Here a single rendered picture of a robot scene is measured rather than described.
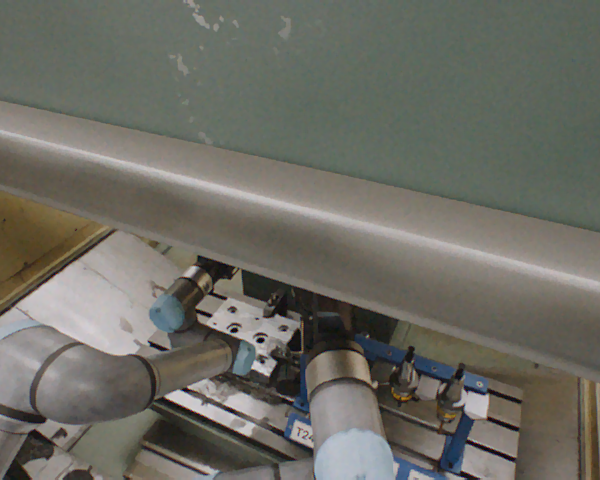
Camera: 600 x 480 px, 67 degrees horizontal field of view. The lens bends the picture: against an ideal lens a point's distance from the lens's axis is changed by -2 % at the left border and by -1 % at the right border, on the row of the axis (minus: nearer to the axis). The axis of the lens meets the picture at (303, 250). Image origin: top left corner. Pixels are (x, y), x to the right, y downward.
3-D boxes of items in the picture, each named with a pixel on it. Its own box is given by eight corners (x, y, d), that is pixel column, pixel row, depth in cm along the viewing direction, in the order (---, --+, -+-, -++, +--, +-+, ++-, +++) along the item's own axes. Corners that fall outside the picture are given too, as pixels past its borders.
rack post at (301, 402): (308, 413, 135) (309, 348, 117) (292, 406, 137) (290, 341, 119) (322, 387, 143) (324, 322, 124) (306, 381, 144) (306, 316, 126)
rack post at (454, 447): (459, 476, 121) (487, 412, 102) (438, 467, 122) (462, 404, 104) (465, 444, 128) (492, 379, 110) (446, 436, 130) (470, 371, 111)
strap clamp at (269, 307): (270, 337, 159) (268, 306, 150) (262, 333, 160) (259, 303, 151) (287, 312, 168) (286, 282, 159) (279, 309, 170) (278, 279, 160)
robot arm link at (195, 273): (174, 272, 104) (203, 282, 102) (186, 260, 108) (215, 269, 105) (180, 295, 109) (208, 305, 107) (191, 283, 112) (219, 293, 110)
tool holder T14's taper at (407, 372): (415, 371, 108) (420, 353, 104) (413, 386, 105) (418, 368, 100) (396, 367, 109) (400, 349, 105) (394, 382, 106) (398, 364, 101)
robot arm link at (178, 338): (203, 371, 107) (195, 341, 100) (166, 354, 111) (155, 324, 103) (222, 347, 112) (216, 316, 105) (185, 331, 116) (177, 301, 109)
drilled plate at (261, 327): (270, 385, 139) (269, 374, 136) (191, 352, 148) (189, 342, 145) (302, 333, 155) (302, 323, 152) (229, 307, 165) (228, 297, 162)
